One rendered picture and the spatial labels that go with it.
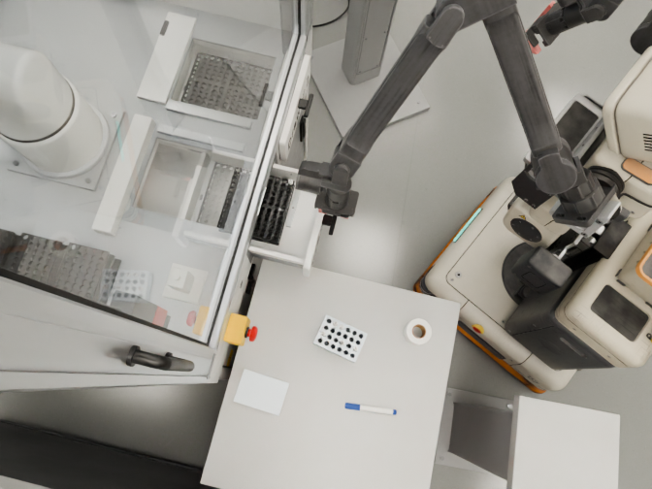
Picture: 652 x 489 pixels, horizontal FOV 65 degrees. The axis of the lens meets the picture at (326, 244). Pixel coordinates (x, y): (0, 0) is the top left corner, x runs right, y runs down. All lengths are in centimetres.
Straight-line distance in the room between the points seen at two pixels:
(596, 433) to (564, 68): 188
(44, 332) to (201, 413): 178
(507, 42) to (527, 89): 10
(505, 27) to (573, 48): 207
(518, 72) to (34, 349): 86
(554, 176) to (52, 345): 92
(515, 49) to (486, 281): 122
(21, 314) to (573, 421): 141
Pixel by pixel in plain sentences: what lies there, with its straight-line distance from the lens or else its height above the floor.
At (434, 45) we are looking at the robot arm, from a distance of 96.
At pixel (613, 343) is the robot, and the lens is 162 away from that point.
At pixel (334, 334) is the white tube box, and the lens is 140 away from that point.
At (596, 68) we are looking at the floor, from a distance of 303.
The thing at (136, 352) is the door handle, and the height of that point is 154.
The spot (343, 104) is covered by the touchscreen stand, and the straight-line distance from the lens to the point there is 250.
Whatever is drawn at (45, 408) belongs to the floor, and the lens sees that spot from 242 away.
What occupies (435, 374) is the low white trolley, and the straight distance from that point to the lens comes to 147.
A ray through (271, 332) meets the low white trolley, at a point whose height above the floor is 76.
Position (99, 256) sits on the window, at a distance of 57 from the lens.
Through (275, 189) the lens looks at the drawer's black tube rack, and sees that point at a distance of 141.
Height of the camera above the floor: 219
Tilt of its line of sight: 75 degrees down
